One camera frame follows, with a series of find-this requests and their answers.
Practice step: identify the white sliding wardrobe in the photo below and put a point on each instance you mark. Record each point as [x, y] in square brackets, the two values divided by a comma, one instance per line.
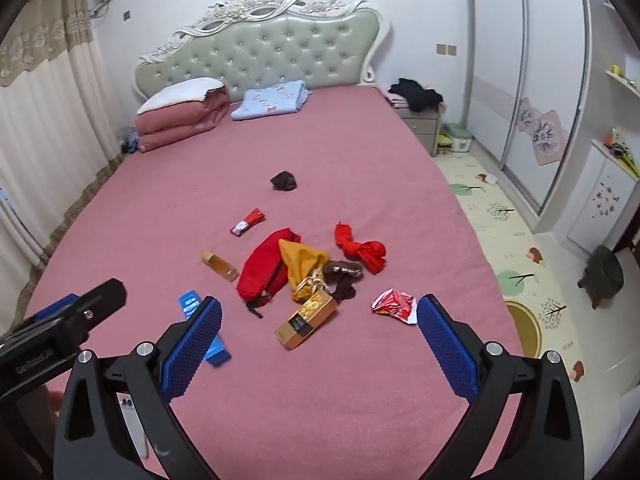
[500, 60]

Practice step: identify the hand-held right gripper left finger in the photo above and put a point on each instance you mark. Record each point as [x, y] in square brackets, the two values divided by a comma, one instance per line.
[192, 345]

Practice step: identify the small dark sock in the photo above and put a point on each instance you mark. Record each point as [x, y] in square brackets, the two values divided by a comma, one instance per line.
[283, 181]

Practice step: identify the folded light blue blanket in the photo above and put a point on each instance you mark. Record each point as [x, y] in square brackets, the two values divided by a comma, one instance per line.
[270, 100]

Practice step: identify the wall switch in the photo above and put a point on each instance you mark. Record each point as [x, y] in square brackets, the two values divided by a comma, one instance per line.
[446, 49]

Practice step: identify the white smartphone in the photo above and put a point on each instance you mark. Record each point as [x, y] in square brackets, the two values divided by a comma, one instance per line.
[132, 420]

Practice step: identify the colourful toys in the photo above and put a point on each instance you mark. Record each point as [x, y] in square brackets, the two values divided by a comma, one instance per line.
[620, 150]

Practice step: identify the green tufted headboard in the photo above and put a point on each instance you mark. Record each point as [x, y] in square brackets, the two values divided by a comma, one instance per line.
[280, 50]

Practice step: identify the amber glass bottle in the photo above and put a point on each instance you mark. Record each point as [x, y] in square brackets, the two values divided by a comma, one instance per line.
[220, 266]

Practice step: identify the cartoon play mat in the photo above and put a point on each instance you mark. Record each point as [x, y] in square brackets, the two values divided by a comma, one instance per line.
[505, 240]

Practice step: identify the red cloth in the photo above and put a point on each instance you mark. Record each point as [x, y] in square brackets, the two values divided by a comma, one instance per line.
[367, 252]

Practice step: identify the beige curtain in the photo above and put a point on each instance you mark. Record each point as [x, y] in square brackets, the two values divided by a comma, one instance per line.
[40, 110]

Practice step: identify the dark brown knit sock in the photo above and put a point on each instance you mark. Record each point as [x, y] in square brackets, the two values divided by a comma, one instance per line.
[344, 290]

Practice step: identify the grey nightstand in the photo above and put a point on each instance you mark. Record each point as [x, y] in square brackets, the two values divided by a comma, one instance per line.
[422, 127]

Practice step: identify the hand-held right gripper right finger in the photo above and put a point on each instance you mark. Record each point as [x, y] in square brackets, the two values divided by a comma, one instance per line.
[445, 345]

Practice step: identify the white wall shelf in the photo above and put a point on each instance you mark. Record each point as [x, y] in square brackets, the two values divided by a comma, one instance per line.
[625, 82]

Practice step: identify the gold box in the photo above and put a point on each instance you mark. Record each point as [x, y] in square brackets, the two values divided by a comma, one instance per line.
[305, 322]

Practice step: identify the black clothes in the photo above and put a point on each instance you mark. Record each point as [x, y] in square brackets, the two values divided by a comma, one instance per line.
[415, 92]

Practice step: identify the white floral cabinet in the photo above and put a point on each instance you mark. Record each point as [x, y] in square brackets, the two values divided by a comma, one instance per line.
[600, 200]

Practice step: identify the green storage box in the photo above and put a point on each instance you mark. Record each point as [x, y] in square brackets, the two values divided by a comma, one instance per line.
[457, 140]

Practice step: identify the dark green stool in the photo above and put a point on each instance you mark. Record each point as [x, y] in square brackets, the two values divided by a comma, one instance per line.
[602, 270]

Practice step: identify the red zipper pouch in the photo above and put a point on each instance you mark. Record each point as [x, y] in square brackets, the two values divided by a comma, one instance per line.
[260, 275]

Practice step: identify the red white wrapper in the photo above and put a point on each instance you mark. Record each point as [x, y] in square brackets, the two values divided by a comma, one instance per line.
[392, 305]

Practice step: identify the red snack wrapper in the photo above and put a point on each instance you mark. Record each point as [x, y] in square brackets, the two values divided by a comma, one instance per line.
[247, 222]

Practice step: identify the folded pink quilt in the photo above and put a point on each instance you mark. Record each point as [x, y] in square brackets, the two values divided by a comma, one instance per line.
[180, 120]

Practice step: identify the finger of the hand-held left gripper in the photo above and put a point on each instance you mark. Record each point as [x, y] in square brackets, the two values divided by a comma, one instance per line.
[100, 301]
[56, 308]

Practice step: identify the yellow cloth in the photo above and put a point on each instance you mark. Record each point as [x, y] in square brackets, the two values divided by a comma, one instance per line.
[300, 260]

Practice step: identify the blue box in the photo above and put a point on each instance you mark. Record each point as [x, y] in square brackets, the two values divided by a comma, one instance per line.
[190, 306]

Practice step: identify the brown knit hat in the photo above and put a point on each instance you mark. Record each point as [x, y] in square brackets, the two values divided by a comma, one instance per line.
[342, 268]

